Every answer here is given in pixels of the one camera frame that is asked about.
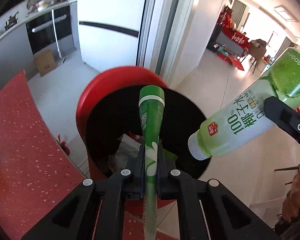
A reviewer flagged pale green tall bottle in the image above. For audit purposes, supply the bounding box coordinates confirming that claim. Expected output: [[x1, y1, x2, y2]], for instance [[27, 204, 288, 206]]
[[188, 48, 300, 160]]

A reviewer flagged green tube wrapper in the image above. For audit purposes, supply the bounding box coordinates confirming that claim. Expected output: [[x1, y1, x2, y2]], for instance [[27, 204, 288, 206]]
[[139, 85, 165, 239]]

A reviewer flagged black trash bin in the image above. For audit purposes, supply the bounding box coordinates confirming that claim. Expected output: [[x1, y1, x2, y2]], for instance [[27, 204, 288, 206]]
[[85, 86, 210, 179]]

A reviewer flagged brown chair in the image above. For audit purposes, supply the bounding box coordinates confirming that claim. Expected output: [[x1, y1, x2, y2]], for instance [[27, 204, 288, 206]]
[[249, 39, 267, 73]]

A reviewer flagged red banner with text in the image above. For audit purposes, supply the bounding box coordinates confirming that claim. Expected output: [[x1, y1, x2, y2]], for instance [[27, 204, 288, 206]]
[[216, 12, 250, 56]]

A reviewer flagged red plastic stool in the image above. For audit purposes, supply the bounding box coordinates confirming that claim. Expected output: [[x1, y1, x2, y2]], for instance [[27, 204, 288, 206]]
[[76, 66, 167, 181]]

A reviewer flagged cardboard box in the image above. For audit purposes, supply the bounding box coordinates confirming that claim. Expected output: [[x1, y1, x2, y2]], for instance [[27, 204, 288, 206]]
[[34, 49, 57, 76]]

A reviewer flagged black built-in oven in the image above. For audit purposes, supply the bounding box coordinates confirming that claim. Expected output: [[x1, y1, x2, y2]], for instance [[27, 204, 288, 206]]
[[26, 6, 72, 54]]

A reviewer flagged white refrigerator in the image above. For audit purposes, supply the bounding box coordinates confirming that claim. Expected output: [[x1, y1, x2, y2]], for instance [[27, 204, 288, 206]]
[[77, 0, 145, 72]]

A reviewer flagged steel pot with lid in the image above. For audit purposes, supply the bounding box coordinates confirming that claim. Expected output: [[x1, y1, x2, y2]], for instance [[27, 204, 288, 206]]
[[5, 12, 19, 31]]

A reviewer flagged round grey trivet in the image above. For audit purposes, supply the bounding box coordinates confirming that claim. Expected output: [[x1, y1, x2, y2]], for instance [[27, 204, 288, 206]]
[[26, 0, 41, 11]]

